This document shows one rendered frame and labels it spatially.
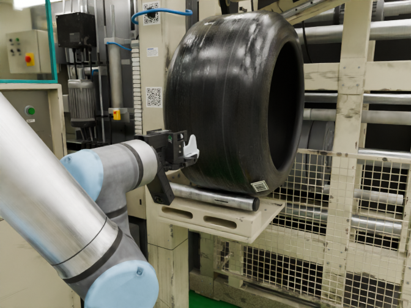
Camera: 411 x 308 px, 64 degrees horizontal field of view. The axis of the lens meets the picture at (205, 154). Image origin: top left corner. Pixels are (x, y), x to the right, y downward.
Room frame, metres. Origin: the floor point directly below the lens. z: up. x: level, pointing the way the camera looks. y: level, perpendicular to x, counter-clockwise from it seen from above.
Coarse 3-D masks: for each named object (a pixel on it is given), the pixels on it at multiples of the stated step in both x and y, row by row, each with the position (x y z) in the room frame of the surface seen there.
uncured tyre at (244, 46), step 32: (192, 32) 1.00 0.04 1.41; (224, 32) 0.94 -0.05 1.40; (256, 32) 0.91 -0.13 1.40; (288, 32) 1.03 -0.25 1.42; (192, 64) 0.92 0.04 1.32; (224, 64) 0.87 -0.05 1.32; (256, 64) 0.86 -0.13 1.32; (288, 64) 1.30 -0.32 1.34; (192, 96) 0.89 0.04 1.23; (224, 96) 0.84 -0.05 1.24; (256, 96) 0.84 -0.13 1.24; (288, 96) 1.34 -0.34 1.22; (192, 128) 0.89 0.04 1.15; (224, 128) 0.84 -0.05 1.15; (256, 128) 0.84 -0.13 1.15; (288, 128) 1.31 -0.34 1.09; (224, 160) 0.87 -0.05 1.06; (256, 160) 0.86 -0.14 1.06; (288, 160) 1.14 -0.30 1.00; (256, 192) 0.95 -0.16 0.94
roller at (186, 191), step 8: (176, 184) 1.10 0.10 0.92; (176, 192) 1.08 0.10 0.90; (184, 192) 1.06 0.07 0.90; (192, 192) 1.05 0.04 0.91; (200, 192) 1.04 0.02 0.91; (208, 192) 1.03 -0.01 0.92; (216, 192) 1.02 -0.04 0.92; (224, 192) 1.01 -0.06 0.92; (200, 200) 1.04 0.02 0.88; (208, 200) 1.02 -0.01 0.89; (216, 200) 1.00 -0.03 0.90; (224, 200) 0.99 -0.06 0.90; (232, 200) 0.98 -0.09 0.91; (240, 200) 0.97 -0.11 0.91; (248, 200) 0.95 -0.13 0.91; (256, 200) 0.95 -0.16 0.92; (240, 208) 0.97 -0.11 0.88; (248, 208) 0.95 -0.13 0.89; (256, 208) 0.95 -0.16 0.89
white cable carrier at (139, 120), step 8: (136, 40) 1.27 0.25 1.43; (136, 48) 1.29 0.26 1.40; (136, 56) 1.27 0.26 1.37; (136, 64) 1.27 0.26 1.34; (136, 72) 1.27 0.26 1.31; (136, 80) 1.27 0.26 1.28; (136, 88) 1.27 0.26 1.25; (136, 104) 1.28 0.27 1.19; (136, 120) 1.28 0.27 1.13; (136, 128) 1.28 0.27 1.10
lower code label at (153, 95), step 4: (148, 88) 1.23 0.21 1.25; (152, 88) 1.22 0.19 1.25; (156, 88) 1.21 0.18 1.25; (160, 88) 1.20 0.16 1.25; (148, 92) 1.23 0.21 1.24; (152, 92) 1.22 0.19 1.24; (156, 92) 1.21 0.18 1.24; (160, 92) 1.20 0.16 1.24; (148, 96) 1.23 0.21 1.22; (152, 96) 1.22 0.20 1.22; (156, 96) 1.21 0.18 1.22; (160, 96) 1.20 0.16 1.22; (148, 100) 1.23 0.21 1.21; (152, 100) 1.22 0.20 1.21; (156, 100) 1.21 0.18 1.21; (160, 100) 1.20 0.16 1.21; (148, 104) 1.23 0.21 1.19; (152, 104) 1.22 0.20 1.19; (156, 104) 1.21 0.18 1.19; (160, 104) 1.20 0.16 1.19
